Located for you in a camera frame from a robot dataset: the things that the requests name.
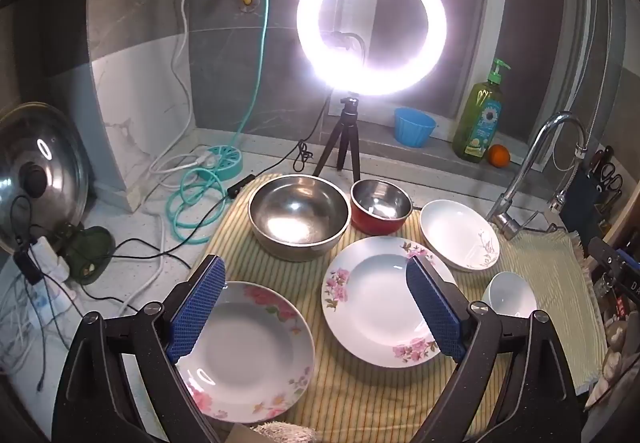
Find pink floral white plate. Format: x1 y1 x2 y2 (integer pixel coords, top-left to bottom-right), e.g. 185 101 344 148
175 280 316 424
321 236 458 366

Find blue fluted cup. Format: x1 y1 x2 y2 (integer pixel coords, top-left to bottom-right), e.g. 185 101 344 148
394 107 437 147

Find green lid holder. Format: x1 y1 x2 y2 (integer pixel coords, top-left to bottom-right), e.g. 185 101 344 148
55 223 117 285

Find black handled knife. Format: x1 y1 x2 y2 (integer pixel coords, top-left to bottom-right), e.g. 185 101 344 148
587 146 613 174

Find red steel bowl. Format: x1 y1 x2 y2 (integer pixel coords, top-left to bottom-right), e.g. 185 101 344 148
350 179 413 235

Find black scissors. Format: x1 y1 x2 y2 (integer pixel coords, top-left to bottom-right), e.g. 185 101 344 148
597 163 623 198

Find black ring light cable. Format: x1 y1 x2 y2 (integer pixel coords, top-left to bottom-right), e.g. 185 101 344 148
80 90 333 299

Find steel pot lid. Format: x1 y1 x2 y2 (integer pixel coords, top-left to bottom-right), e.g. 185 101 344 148
0 102 91 256

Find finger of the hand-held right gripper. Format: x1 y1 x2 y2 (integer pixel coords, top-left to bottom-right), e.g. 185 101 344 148
587 237 640 274

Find yellow striped cloth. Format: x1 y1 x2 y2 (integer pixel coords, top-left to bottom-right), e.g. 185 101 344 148
185 173 608 443

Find small white ceramic bowl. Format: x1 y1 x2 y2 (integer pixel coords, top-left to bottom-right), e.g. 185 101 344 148
481 271 538 319

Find chrome sink faucet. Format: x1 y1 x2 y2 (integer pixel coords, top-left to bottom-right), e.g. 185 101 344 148
486 112 588 240

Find small black adapter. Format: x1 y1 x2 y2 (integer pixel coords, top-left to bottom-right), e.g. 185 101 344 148
14 248 43 285

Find black mini tripod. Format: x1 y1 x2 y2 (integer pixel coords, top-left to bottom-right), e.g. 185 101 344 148
312 96 363 179

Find white charger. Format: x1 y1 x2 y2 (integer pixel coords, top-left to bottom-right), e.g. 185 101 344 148
30 238 71 281

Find white power cable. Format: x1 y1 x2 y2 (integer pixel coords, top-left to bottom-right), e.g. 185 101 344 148
75 203 168 309
150 0 211 176

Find dark utensil holder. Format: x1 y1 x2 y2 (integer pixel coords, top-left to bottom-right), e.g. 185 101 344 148
561 170 601 234

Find large stainless steel bowl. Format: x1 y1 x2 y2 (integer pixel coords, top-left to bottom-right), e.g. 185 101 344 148
248 174 351 263

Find tangle of thin white cables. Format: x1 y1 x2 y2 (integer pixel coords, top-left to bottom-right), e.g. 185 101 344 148
0 273 81 389

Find beige fuzzy towel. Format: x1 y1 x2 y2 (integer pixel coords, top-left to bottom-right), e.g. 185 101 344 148
250 420 321 443

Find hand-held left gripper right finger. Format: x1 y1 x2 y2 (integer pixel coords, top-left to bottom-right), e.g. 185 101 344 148
406 254 583 443

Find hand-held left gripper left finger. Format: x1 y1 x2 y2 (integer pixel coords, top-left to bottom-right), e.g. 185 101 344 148
52 254 227 443

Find teal round power strip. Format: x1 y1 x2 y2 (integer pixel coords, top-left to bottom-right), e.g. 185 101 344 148
200 146 244 181

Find green dish soap bottle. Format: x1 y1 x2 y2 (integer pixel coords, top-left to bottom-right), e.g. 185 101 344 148
452 59 512 161

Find white plate with branch print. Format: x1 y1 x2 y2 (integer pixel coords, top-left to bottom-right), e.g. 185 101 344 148
419 200 501 272

